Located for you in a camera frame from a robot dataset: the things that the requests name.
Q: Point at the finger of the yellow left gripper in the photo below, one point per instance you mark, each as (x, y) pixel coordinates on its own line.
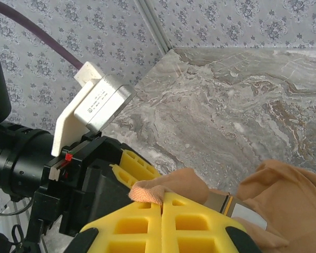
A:
(144, 164)
(121, 172)

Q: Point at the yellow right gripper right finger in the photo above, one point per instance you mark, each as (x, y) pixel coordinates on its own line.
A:
(200, 232)

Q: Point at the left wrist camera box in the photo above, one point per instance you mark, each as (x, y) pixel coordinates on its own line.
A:
(102, 105)

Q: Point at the orange t-shirt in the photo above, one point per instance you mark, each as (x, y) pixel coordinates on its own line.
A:
(292, 197)

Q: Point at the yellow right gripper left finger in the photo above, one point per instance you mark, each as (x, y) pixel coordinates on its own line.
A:
(131, 229)

